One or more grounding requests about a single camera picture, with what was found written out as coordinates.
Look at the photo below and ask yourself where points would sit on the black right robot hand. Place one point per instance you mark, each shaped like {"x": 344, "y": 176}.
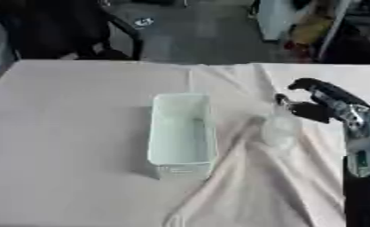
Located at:
{"x": 325, "y": 100}

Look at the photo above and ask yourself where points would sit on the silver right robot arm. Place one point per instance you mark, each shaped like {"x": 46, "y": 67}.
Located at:
{"x": 363, "y": 153}

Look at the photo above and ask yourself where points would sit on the pale green plastic box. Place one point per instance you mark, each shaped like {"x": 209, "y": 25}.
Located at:
{"x": 181, "y": 133}

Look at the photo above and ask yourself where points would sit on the clear plastic cup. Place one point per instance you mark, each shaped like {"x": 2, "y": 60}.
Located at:
{"x": 280, "y": 131}

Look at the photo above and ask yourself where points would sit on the yellow and red bag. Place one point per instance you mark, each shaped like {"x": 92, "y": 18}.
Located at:
{"x": 309, "y": 29}

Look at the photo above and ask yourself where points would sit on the white cabinet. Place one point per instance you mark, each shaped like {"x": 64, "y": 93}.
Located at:
{"x": 275, "y": 17}

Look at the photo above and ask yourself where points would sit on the black chair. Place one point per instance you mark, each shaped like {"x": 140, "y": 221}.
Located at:
{"x": 53, "y": 26}

